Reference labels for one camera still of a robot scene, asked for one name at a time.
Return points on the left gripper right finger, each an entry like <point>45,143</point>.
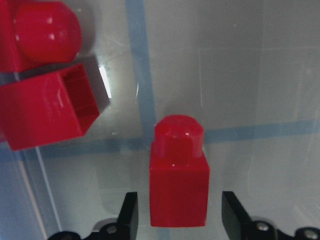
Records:
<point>235,218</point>

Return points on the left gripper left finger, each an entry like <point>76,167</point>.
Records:
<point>127,221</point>

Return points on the red block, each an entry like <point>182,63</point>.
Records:
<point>179,174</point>
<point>34,33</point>
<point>46,109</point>

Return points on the clear plastic storage box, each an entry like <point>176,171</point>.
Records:
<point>247,70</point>

